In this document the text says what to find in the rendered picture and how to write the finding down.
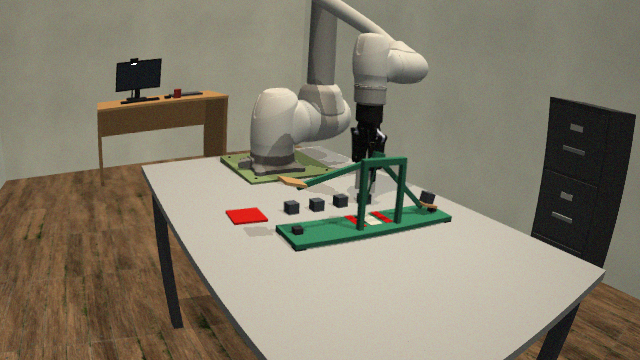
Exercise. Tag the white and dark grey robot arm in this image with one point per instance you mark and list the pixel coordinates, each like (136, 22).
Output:
(280, 120)

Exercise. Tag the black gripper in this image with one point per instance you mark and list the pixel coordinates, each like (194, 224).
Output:
(368, 132)

